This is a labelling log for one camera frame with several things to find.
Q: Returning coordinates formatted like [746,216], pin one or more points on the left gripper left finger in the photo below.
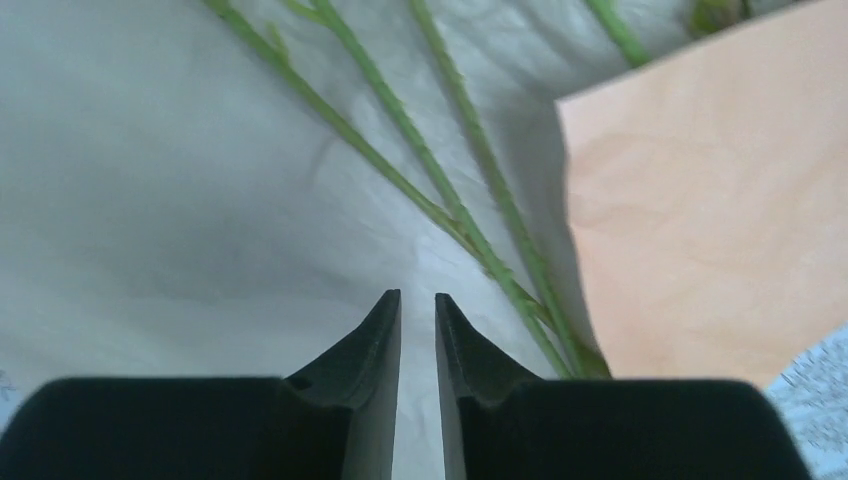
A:
[332,419]

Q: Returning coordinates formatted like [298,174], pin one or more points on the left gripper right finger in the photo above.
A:
[501,421]

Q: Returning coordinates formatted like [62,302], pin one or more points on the pink rose stems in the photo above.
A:
[618,351]

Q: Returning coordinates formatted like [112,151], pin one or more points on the beige orange wrapping paper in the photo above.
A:
[169,206]

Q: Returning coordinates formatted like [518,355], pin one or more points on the floral table cloth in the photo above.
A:
[812,406]

